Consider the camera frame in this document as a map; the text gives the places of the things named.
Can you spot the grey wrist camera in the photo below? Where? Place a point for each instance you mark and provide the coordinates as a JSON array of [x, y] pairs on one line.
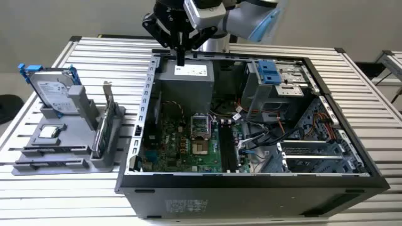
[[203, 16]]

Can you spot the green motherboard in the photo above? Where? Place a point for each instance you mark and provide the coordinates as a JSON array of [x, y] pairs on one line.
[[169, 150]]

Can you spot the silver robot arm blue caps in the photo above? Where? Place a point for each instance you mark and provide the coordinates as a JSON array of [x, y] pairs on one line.
[[241, 21]]

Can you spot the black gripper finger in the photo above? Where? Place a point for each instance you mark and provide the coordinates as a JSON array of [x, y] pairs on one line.
[[200, 37], [156, 30]]

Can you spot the green graphics card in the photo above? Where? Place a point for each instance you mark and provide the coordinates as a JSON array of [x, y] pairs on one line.
[[104, 127]]

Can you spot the dark RAM stick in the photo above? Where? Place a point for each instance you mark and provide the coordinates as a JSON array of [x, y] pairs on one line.
[[56, 149]]

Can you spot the black RAM slot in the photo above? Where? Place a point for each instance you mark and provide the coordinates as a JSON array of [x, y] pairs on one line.
[[223, 146], [231, 146]]

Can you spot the black round floor object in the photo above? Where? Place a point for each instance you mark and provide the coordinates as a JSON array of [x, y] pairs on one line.
[[10, 108]]

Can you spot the hard disk in blue carrier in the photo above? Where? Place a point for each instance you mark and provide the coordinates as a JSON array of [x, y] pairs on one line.
[[50, 91]]

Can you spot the metal slat side table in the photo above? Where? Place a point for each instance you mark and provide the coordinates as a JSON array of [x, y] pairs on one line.
[[390, 61]]

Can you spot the grey power supply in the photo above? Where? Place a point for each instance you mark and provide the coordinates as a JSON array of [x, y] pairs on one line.
[[184, 94]]

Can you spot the CPU socket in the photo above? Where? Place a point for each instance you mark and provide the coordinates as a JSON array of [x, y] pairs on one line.
[[199, 147]]

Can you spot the black PC case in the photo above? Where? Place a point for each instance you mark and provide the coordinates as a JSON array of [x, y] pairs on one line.
[[219, 200]]

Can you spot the grey metal disk bay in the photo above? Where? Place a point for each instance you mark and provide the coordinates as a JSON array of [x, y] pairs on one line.
[[313, 156]]

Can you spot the grey metal drive cage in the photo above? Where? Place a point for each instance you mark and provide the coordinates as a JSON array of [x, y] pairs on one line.
[[260, 94]]

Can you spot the grey parts rack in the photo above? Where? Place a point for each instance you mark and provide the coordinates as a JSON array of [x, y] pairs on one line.
[[72, 131]]

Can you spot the silver CPU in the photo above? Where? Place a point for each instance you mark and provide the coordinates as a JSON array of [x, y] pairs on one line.
[[46, 132]]

